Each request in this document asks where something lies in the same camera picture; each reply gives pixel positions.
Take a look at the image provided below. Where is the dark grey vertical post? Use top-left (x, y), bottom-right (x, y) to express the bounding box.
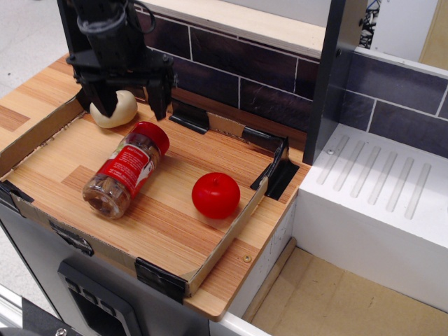
top-left (303, 0), bottom-right (367, 165)

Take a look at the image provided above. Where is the black oven control panel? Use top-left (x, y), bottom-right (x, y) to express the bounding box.
top-left (57, 262), bottom-right (141, 335)

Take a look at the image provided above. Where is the red toy apple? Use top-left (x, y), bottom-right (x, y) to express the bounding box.
top-left (191, 172), bottom-right (241, 219)

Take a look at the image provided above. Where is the white sink drainboard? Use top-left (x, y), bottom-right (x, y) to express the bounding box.
top-left (293, 125), bottom-right (447, 310)

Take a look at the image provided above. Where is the red lidded basil spice bottle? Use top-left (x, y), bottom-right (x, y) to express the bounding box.
top-left (82, 122), bottom-right (170, 219)

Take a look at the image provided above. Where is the wooden ledge shelf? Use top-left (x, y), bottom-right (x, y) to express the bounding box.
top-left (144, 1), bottom-right (326, 59)

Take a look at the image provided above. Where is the cream toy garlic bulb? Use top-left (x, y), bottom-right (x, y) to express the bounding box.
top-left (90, 90), bottom-right (138, 129)

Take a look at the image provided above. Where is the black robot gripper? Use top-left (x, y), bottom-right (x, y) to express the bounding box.
top-left (64, 1), bottom-right (176, 121)

